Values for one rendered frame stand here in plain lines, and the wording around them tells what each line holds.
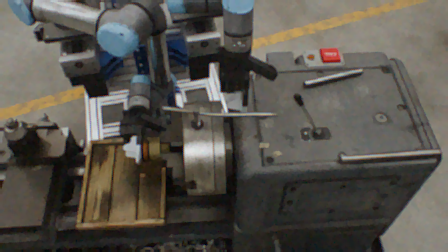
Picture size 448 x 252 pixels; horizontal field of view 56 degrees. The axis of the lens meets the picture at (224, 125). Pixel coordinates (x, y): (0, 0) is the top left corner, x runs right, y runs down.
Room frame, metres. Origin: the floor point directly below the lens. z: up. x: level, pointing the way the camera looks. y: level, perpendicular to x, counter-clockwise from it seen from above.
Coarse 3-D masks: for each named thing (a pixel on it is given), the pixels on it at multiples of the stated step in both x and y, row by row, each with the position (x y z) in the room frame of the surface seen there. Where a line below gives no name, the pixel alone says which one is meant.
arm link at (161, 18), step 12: (132, 0) 1.11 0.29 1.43; (144, 0) 1.11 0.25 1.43; (156, 12) 1.09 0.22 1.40; (156, 24) 1.07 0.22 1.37; (156, 36) 1.10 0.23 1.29; (156, 48) 1.10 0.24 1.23; (156, 60) 1.10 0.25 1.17; (168, 60) 1.14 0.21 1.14; (156, 72) 1.11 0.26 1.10; (168, 72) 1.13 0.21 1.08; (156, 84) 1.11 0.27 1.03; (168, 84) 1.12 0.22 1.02
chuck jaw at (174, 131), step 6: (180, 108) 0.88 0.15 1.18; (174, 114) 0.84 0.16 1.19; (180, 114) 0.84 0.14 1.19; (174, 120) 0.83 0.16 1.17; (180, 120) 0.83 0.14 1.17; (168, 126) 0.82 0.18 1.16; (174, 126) 0.82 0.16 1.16; (180, 126) 0.82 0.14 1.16; (162, 132) 0.81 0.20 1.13; (168, 132) 0.80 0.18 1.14; (174, 132) 0.80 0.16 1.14; (180, 132) 0.80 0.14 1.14; (162, 138) 0.79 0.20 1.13; (168, 138) 0.79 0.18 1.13; (174, 138) 0.79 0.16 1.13; (180, 138) 0.79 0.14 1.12
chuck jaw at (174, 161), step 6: (162, 156) 0.73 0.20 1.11; (168, 156) 0.73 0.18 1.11; (174, 156) 0.73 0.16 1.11; (180, 156) 0.73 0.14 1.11; (162, 162) 0.72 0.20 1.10; (168, 162) 0.71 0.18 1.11; (174, 162) 0.71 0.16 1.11; (180, 162) 0.71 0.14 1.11; (168, 168) 0.69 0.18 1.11; (174, 168) 0.68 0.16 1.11; (180, 168) 0.68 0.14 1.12; (174, 174) 0.66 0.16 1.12; (180, 174) 0.66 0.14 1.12; (174, 180) 0.64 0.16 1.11; (180, 180) 0.65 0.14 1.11; (192, 180) 0.64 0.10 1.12; (186, 186) 0.63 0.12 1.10; (192, 186) 0.63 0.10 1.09
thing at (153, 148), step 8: (160, 136) 0.81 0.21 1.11; (144, 144) 0.77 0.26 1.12; (152, 144) 0.77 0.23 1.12; (160, 144) 0.78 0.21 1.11; (168, 144) 0.78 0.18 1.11; (144, 152) 0.75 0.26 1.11; (152, 152) 0.75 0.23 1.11; (160, 152) 0.75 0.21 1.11; (168, 152) 0.75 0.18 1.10; (144, 160) 0.73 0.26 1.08; (152, 160) 0.73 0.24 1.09; (160, 160) 0.73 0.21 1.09
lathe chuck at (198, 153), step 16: (192, 128) 0.75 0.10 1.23; (208, 128) 0.75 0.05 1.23; (192, 144) 0.71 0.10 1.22; (208, 144) 0.71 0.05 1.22; (192, 160) 0.67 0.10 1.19; (208, 160) 0.67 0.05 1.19; (192, 176) 0.64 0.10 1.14; (208, 176) 0.64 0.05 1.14; (192, 192) 0.62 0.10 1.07; (208, 192) 0.63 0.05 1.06
